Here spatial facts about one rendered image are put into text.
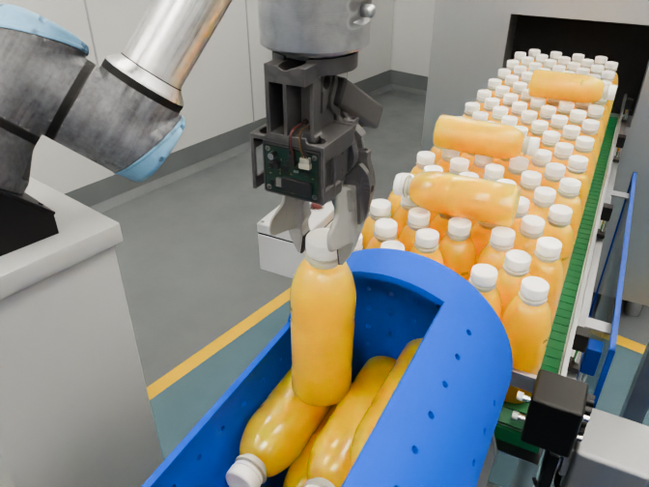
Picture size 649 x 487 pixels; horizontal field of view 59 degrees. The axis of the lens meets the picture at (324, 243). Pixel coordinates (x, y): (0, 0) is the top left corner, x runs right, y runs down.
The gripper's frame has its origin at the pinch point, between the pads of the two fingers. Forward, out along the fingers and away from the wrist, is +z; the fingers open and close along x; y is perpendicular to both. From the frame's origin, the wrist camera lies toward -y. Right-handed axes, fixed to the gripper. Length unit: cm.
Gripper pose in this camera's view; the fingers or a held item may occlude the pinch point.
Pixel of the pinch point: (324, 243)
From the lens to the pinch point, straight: 59.0
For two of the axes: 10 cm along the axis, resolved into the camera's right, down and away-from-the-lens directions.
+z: -0.1, 8.5, 5.3
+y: -4.6, 4.6, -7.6
